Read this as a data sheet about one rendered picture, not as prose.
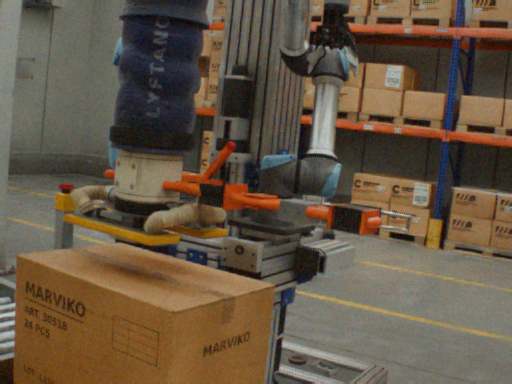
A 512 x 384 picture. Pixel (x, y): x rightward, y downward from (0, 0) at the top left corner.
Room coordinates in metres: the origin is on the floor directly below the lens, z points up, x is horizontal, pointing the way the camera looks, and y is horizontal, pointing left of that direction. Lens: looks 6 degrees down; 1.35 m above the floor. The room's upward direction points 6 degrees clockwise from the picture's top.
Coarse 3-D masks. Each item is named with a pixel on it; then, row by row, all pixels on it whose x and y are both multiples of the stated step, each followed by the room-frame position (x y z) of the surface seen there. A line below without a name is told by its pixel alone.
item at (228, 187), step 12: (204, 180) 1.48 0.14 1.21; (216, 180) 1.52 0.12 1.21; (204, 192) 1.46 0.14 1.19; (216, 192) 1.44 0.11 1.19; (228, 192) 1.43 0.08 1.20; (240, 192) 1.47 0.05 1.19; (204, 204) 1.45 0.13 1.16; (216, 204) 1.43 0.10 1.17; (228, 204) 1.44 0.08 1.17; (240, 204) 1.48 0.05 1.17
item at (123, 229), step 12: (72, 216) 1.58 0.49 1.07; (84, 216) 1.57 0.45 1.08; (96, 216) 1.58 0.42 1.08; (96, 228) 1.52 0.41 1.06; (108, 228) 1.49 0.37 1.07; (120, 228) 1.49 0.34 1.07; (132, 228) 1.48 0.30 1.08; (144, 228) 1.49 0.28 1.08; (132, 240) 1.45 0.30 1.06; (144, 240) 1.42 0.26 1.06; (156, 240) 1.42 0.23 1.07; (168, 240) 1.46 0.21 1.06
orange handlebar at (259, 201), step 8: (112, 176) 1.66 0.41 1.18; (184, 176) 1.79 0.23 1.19; (192, 176) 1.82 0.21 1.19; (200, 176) 1.85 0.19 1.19; (168, 184) 1.54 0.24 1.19; (176, 184) 1.53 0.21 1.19; (184, 184) 1.52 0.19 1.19; (192, 184) 1.56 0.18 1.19; (184, 192) 1.52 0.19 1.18; (192, 192) 1.50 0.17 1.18; (232, 192) 1.44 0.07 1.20; (256, 192) 1.43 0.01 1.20; (232, 200) 1.43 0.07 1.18; (240, 200) 1.42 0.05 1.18; (248, 200) 1.41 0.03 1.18; (256, 200) 1.39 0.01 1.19; (264, 200) 1.38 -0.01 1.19; (272, 200) 1.38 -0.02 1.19; (256, 208) 1.39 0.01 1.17; (264, 208) 1.39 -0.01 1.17; (272, 208) 1.37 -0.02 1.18; (312, 208) 1.32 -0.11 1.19; (320, 208) 1.35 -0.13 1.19; (328, 208) 1.34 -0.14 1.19; (312, 216) 1.32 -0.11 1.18; (320, 216) 1.30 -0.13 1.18; (376, 216) 1.28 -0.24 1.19; (368, 224) 1.24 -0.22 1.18; (376, 224) 1.25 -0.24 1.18
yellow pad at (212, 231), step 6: (168, 228) 1.64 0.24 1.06; (174, 228) 1.62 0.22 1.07; (180, 228) 1.61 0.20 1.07; (186, 228) 1.60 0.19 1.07; (192, 228) 1.61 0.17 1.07; (198, 228) 1.60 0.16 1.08; (204, 228) 1.60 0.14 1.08; (210, 228) 1.63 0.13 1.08; (216, 228) 1.64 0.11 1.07; (186, 234) 1.60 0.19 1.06; (192, 234) 1.59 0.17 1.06; (198, 234) 1.58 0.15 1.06; (204, 234) 1.57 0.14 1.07; (210, 234) 1.59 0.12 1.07; (216, 234) 1.61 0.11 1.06; (222, 234) 1.63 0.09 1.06
